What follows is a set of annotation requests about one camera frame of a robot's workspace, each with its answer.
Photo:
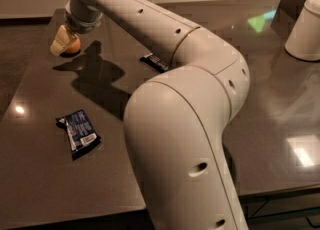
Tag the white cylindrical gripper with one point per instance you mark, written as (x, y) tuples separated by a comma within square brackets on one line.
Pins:
[(81, 24)]

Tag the orange fruit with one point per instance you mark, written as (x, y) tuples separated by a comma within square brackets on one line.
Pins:
[(74, 47)]

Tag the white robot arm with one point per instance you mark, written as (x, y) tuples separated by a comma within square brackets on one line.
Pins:
[(174, 122)]

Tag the black rxbar chocolate wrapper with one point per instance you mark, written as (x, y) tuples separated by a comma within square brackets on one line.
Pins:
[(155, 62)]

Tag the blue snack wrapper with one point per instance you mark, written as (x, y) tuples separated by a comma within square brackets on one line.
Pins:
[(80, 131)]

